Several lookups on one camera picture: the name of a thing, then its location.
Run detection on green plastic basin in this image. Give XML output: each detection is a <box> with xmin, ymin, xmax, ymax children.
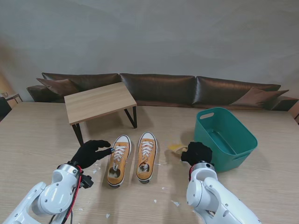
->
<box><xmin>193</xmin><ymin>107</ymin><xmax>258</xmax><ymax>173</ymax></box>

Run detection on small wooden black-legged stand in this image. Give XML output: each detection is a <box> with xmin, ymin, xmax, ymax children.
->
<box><xmin>64</xmin><ymin>81</ymin><xmax>137</xmax><ymax>147</ymax></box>

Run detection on wooden brush yellow bristles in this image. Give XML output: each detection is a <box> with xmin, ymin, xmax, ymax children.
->
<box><xmin>167</xmin><ymin>144</ymin><xmax>189</xmax><ymax>156</ymax></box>

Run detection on dark chair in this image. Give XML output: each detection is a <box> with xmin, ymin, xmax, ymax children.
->
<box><xmin>0</xmin><ymin>97</ymin><xmax>12</xmax><ymax>122</ymax></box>

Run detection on light wooden cabinet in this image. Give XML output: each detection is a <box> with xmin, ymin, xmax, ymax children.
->
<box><xmin>289</xmin><ymin>102</ymin><xmax>299</xmax><ymax>124</ymax></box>

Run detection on red left arm cable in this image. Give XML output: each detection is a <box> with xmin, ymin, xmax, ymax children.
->
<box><xmin>65</xmin><ymin>164</ymin><xmax>84</xmax><ymax>220</ymax></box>

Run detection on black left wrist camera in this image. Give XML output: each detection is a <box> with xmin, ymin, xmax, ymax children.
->
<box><xmin>81</xmin><ymin>174</ymin><xmax>95</xmax><ymax>189</ymax></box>

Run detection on brown leather throw pillow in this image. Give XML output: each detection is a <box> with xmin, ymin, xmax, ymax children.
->
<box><xmin>36</xmin><ymin>78</ymin><xmax>78</xmax><ymax>96</ymax></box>
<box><xmin>230</xmin><ymin>86</ymin><xmax>290</xmax><ymax>107</ymax></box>

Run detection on brown leather sofa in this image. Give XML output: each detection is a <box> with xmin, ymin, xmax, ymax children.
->
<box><xmin>26</xmin><ymin>72</ymin><xmax>299</xmax><ymax>112</ymax></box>

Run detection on yellow canvas sneaker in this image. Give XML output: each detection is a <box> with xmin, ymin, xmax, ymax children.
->
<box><xmin>107</xmin><ymin>134</ymin><xmax>132</xmax><ymax>189</ymax></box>
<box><xmin>135</xmin><ymin>132</ymin><xmax>157</xmax><ymax>184</ymax></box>

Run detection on wooden side table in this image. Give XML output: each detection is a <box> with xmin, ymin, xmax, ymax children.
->
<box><xmin>0</xmin><ymin>92</ymin><xmax>23</xmax><ymax>104</ymax></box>

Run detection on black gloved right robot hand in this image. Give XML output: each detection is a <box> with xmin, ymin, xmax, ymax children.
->
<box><xmin>181</xmin><ymin>141</ymin><xmax>213</xmax><ymax>167</ymax></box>

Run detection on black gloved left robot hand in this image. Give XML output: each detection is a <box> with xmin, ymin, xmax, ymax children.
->
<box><xmin>71</xmin><ymin>139</ymin><xmax>115</xmax><ymax>169</ymax></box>

